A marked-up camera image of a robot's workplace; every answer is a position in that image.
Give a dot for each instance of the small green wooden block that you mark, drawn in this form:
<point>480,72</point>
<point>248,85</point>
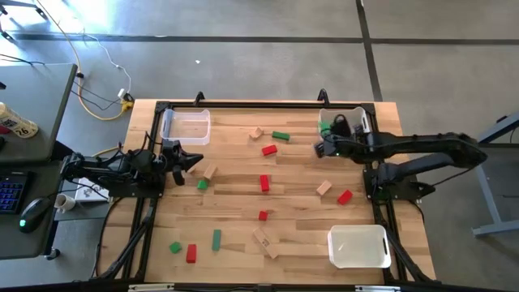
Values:
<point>175,247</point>
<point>324,126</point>

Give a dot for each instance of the dark grey desk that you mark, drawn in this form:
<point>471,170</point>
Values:
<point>36,93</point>

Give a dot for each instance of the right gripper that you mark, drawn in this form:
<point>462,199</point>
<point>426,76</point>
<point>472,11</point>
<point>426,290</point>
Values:
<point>344,148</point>

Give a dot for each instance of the backlit black keyboard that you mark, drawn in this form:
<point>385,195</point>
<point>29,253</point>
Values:
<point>12,192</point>

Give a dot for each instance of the green rectangular wooden block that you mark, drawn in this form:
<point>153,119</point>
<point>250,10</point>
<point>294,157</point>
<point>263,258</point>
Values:
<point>280,136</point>

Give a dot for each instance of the black desk caster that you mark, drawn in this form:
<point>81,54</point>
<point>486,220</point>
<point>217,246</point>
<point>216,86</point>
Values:
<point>52,254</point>

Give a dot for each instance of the black aluminium table frame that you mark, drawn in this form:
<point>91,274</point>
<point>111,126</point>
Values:
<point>251,105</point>

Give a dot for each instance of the silver metal bracket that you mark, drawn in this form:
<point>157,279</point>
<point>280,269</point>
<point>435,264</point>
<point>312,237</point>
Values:
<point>150,288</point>
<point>377,288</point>

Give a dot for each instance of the natural rectangular wooden block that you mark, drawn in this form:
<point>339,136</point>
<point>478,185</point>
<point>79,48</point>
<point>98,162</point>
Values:
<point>324,187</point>
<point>210,172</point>

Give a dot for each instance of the white printed box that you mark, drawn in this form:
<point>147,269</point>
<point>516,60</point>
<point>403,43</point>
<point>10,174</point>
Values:
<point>91,195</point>

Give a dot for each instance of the black stand base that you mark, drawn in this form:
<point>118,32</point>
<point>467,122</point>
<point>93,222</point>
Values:
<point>40,13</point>

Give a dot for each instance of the clear plastic bin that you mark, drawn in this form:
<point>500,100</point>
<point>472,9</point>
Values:
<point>184,140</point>

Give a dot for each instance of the small red object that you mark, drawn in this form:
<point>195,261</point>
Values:
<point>3,130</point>

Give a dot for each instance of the long natural wooden block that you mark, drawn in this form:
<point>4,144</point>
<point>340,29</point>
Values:
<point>265,242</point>

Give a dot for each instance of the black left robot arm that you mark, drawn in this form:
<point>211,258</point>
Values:
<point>101,170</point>

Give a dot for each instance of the white power adapter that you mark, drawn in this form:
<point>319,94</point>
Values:
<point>121,93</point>

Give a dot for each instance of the cream bottle with number label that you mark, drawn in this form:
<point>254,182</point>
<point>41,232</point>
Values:
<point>18,123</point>

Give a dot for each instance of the white cup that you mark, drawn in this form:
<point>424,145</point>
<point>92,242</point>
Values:
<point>65,203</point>

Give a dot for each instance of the long green wooden block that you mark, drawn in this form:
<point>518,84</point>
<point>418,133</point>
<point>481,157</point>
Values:
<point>216,240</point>

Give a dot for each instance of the black computer mouse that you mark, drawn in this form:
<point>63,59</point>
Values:
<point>34,213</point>

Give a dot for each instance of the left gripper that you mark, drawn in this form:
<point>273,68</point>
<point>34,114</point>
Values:
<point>173,156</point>

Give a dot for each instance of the grey metal side table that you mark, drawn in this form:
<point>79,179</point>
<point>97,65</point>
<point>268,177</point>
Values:
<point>488,194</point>

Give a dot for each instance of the small red wooden cube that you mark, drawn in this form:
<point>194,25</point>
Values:
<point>263,215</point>

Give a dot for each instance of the black metal bar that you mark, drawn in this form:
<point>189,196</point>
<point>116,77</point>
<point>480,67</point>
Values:
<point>63,150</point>

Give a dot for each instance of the red rectangular wooden block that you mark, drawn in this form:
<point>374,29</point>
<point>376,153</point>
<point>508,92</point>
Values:
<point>345,197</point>
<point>269,150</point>
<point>264,183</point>
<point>191,253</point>

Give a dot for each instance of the green half-round wooden block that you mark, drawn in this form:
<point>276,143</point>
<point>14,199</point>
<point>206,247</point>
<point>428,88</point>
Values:
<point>202,185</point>

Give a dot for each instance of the black desk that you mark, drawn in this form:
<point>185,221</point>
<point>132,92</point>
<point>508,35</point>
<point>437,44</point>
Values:
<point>24,243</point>

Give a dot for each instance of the black frame bracket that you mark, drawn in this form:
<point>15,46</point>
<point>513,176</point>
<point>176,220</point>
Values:
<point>323,97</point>
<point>199,98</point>

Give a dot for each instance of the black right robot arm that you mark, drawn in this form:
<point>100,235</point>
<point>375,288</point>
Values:
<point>425,146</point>

